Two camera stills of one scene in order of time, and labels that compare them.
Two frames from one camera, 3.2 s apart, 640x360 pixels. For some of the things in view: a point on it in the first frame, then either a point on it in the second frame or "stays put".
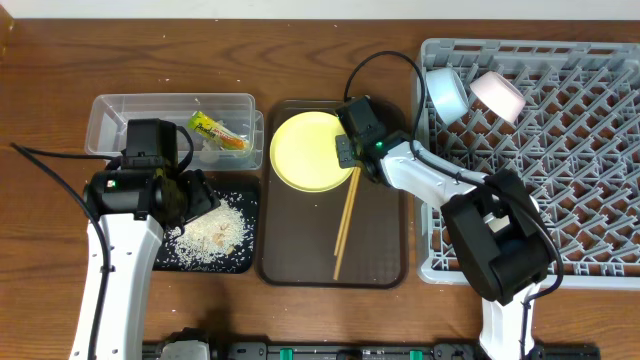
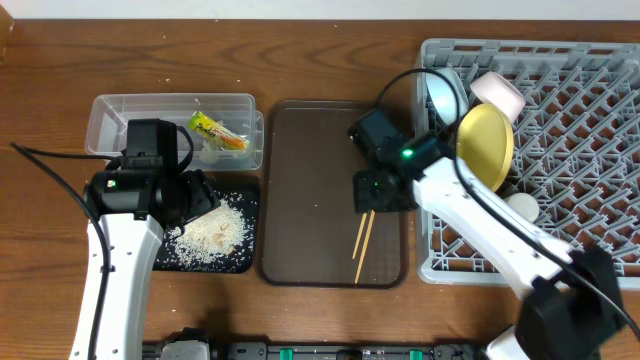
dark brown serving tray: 298,232 stays put
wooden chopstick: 347,214 -> 359,235
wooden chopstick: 348,224 -> 365,246
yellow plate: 304,154 -> 486,142
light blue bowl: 448,93 stays put
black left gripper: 196,181 stays put
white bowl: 499,95 stays put
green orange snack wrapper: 219,134 stays put
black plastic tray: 223,241 stays put
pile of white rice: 213,238 stays put
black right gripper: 345,160 -> 364,201
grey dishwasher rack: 575,142 stays put
